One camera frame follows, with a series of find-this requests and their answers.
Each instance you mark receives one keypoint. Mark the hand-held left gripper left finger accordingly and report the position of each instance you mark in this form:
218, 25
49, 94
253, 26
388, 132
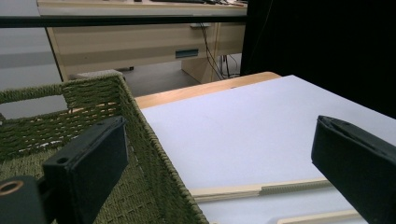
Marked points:
90, 165

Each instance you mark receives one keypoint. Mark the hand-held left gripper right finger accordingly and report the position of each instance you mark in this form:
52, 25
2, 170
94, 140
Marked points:
358, 174

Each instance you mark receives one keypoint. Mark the green woven basket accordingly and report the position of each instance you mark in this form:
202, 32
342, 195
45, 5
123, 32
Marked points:
146, 186

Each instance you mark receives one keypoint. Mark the wooden clothes hanger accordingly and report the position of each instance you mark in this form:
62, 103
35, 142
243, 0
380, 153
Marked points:
230, 191

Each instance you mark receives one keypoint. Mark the white table mat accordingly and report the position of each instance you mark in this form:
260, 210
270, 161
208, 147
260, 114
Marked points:
249, 133

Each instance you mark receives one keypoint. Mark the beige wooden desk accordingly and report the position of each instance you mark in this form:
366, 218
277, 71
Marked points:
124, 43

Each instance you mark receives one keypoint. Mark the black curtain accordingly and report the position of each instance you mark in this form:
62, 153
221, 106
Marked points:
327, 40

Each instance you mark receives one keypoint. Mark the black horizontal bar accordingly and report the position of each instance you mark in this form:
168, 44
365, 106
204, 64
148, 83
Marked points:
93, 21

